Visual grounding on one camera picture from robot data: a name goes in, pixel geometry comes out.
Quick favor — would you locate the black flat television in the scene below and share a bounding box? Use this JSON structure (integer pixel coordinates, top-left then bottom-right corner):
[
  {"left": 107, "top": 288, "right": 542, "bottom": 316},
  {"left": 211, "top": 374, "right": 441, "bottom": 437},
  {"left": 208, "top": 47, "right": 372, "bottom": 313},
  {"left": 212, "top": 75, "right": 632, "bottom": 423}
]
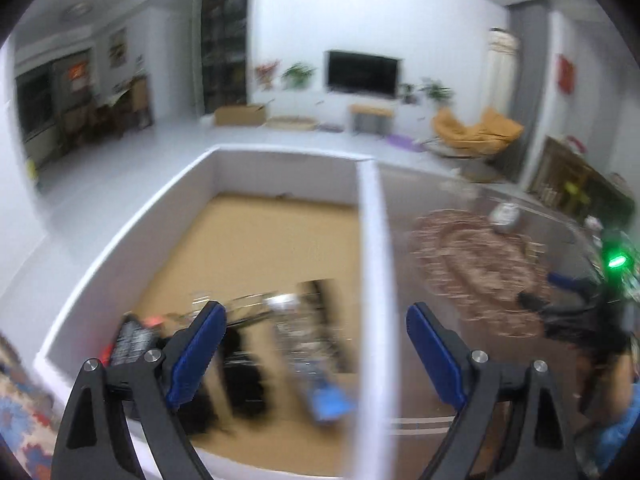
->
[{"left": 326, "top": 50, "right": 399, "bottom": 99}]

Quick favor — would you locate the dark wooden sideboard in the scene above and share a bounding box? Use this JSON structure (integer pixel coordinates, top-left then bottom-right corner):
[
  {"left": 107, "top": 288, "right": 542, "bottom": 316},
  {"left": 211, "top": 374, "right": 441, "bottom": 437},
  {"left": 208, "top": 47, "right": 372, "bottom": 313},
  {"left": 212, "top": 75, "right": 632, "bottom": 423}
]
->
[{"left": 527, "top": 136, "right": 636, "bottom": 229}]

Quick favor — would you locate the brown cardboard box on floor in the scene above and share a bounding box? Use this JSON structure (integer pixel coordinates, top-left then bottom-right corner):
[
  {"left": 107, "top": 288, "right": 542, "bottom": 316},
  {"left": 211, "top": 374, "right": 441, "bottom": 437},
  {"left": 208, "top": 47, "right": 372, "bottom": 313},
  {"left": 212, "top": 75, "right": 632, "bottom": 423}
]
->
[{"left": 214, "top": 104, "right": 267, "bottom": 127}]

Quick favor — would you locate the black velvet pouch with chain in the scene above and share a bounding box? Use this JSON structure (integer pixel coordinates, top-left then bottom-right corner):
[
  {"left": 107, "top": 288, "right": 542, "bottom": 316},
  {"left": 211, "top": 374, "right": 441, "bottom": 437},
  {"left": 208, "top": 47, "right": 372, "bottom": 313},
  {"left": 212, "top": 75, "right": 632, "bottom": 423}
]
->
[{"left": 182, "top": 327, "right": 269, "bottom": 434}]

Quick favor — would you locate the red flower vase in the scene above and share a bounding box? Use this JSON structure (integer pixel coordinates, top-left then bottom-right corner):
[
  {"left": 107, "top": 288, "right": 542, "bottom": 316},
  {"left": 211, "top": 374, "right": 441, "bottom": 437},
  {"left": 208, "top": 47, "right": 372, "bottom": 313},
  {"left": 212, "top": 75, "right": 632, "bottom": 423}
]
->
[{"left": 254, "top": 60, "right": 280, "bottom": 90}]

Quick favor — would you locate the green potted plant right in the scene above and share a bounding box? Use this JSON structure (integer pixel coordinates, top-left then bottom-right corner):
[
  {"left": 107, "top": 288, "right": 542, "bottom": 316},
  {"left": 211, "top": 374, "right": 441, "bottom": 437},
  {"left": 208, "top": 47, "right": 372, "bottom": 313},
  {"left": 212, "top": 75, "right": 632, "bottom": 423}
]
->
[{"left": 421, "top": 78, "right": 454, "bottom": 108}]

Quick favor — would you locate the wooden dining chair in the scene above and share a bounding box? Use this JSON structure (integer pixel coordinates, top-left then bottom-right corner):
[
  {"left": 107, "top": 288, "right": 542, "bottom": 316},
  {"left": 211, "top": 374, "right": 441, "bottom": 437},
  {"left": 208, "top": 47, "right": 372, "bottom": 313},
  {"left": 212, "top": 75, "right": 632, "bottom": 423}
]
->
[{"left": 130, "top": 76, "right": 153, "bottom": 129}]

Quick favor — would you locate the black glass display cabinet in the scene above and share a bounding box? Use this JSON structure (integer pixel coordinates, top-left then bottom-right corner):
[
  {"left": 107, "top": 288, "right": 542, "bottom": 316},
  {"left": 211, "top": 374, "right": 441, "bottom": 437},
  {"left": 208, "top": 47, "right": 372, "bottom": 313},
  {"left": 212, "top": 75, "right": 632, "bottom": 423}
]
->
[{"left": 201, "top": 0, "right": 248, "bottom": 114}]

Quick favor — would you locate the large white cardboard box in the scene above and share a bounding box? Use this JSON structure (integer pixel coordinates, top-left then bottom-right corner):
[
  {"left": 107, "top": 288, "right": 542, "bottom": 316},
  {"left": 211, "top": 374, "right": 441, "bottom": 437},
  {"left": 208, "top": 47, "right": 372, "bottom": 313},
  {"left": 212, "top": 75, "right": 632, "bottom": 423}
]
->
[{"left": 34, "top": 146, "right": 398, "bottom": 479}]

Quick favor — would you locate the round beige pet bed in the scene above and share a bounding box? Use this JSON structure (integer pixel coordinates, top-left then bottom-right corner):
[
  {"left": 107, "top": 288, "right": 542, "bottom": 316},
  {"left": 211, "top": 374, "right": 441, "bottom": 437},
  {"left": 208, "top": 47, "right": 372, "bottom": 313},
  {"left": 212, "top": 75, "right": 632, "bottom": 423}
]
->
[{"left": 265, "top": 116, "right": 319, "bottom": 131}]

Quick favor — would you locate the rhinestone bow hair clip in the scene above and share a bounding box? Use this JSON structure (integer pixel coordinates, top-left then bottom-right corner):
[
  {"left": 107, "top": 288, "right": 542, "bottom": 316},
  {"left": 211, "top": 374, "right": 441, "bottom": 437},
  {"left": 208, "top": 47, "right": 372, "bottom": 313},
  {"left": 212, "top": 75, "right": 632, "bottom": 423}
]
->
[{"left": 266, "top": 294, "right": 336, "bottom": 389}]

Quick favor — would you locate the green potted plant left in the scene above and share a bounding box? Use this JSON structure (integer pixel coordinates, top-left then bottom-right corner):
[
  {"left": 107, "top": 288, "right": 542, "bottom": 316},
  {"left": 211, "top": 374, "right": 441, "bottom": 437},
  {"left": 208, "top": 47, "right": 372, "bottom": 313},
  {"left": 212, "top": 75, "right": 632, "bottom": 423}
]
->
[{"left": 281, "top": 62, "right": 316, "bottom": 90}]

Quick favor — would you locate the green potted plant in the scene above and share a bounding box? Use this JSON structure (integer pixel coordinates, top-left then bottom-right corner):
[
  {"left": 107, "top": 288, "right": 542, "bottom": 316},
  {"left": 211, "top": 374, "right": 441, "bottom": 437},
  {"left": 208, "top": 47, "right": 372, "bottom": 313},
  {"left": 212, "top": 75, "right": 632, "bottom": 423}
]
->
[
  {"left": 281, "top": 62, "right": 316, "bottom": 90},
  {"left": 421, "top": 78, "right": 454, "bottom": 108}
]

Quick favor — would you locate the purple floor mat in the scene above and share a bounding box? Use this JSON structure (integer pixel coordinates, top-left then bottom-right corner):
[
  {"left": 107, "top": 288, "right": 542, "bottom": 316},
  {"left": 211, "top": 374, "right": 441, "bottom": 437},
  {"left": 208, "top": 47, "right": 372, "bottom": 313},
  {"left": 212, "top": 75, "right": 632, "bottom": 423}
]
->
[{"left": 386, "top": 134, "right": 424, "bottom": 153}]

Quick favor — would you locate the red wall hanging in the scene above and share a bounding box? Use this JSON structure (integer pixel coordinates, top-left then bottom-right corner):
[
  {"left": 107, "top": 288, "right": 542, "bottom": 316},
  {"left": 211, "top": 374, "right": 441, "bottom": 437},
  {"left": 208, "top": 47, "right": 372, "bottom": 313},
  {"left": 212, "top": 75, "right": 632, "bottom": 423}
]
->
[{"left": 556, "top": 54, "right": 575, "bottom": 96}]

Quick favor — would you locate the wooden bench stool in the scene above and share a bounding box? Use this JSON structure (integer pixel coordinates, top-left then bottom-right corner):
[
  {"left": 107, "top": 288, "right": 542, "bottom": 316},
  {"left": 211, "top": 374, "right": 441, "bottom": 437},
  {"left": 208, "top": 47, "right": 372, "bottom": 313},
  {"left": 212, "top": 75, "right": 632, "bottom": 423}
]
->
[{"left": 348, "top": 104, "right": 395, "bottom": 136}]

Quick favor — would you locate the blue white toothpaste box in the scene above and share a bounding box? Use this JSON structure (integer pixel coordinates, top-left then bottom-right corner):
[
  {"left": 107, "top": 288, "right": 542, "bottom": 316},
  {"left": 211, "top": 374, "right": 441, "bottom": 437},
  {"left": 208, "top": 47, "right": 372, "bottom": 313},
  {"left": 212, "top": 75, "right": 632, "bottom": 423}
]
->
[{"left": 308, "top": 382, "right": 352, "bottom": 424}]

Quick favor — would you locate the orange lounge chair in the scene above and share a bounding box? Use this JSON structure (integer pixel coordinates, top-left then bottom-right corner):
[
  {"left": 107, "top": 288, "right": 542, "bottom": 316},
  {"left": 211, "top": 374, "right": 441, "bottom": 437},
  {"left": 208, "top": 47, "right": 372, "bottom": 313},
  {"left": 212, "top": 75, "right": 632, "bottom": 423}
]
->
[{"left": 432, "top": 107, "right": 524, "bottom": 156}]

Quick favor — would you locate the white knit glove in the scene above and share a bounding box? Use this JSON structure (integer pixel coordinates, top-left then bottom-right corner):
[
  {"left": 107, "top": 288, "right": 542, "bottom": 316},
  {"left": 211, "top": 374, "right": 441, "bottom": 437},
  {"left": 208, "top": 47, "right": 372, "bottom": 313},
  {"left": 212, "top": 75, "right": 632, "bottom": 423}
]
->
[{"left": 488, "top": 202, "right": 521, "bottom": 233}]

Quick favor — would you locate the black printed box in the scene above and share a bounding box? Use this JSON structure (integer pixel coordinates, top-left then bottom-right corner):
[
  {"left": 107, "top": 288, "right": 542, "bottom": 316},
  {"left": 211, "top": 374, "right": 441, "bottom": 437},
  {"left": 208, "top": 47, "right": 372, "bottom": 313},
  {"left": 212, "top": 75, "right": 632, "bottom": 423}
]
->
[{"left": 106, "top": 314, "right": 164, "bottom": 369}]

